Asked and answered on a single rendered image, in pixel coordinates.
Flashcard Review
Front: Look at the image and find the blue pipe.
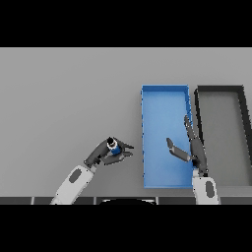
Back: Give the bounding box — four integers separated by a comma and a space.
106, 137, 122, 157

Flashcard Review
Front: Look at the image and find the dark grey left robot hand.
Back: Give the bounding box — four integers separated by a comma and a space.
83, 137, 135, 169

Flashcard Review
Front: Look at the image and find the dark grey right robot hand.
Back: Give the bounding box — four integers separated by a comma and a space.
165, 114, 210, 177

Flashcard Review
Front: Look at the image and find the blue bin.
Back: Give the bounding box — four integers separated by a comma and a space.
141, 84, 195, 189

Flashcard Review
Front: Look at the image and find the dark grey bin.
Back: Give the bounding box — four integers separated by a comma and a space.
194, 85, 252, 187

